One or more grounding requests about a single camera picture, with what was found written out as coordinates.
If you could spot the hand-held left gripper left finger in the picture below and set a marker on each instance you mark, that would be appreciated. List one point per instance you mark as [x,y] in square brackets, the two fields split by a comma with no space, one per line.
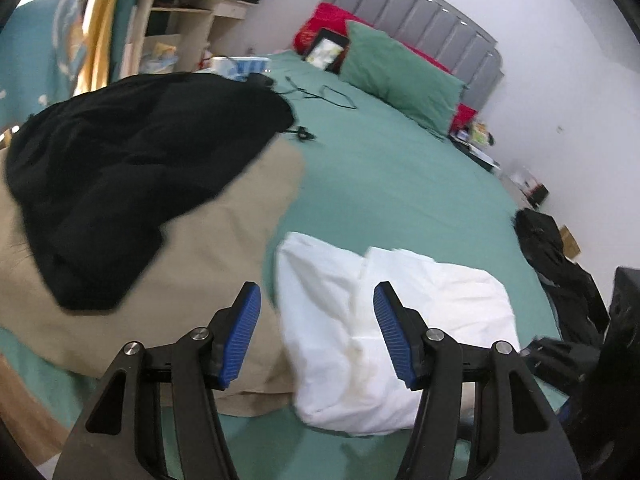
[245,330]

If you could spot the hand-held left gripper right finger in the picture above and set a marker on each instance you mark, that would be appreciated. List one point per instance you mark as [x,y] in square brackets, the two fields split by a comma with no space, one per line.
[392,340]

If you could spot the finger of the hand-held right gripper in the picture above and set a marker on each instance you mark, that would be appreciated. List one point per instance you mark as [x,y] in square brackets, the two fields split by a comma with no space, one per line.
[560,365]

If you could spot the white hoodie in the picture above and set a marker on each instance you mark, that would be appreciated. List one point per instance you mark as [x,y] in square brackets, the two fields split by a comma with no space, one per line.
[340,310]

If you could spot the beige cloth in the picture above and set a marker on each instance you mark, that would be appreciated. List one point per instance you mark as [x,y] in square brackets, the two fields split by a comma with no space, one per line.
[210,260]

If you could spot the black clothing at bedside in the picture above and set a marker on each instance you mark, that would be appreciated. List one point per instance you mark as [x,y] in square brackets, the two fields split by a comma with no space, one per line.
[550,245]

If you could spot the brown cardboard piece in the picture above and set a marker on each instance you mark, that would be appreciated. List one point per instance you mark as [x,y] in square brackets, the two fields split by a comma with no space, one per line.
[570,242]

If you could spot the bed with green sheet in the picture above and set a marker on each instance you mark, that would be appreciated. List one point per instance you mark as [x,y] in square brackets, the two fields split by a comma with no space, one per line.
[400,185]

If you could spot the small red black box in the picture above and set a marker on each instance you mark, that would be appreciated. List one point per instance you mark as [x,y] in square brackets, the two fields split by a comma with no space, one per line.
[537,194]

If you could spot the black garment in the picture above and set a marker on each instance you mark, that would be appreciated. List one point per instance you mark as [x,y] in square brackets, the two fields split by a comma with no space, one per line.
[125,160]

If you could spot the cluttered bedside table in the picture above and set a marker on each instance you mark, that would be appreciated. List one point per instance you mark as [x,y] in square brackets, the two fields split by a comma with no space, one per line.
[475,132]

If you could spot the white blue power strip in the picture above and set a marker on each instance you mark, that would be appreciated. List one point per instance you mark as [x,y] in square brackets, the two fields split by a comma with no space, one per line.
[250,66]

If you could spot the green pillow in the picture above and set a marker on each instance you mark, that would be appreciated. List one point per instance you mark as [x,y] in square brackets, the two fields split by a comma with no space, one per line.
[400,70]

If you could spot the black tablet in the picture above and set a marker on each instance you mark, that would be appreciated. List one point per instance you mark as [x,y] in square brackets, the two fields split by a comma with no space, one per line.
[325,52]

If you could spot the pale wooden shelf unit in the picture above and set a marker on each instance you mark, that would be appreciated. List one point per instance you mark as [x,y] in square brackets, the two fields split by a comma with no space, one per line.
[200,25]

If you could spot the red pillow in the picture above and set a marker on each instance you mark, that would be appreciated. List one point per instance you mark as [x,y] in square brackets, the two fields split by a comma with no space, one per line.
[320,22]

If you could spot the grey padded headboard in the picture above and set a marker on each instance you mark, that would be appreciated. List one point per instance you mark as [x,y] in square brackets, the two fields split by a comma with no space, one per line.
[425,10]

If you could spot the teal curtain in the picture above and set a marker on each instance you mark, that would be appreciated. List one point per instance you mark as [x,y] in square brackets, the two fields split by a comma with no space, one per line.
[125,20]

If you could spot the yellow curtain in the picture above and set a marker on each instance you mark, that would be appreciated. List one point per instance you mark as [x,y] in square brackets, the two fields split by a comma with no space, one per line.
[102,20]

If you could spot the blue printed cloth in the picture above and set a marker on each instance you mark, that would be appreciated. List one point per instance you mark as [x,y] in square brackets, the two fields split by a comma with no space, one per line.
[45,50]

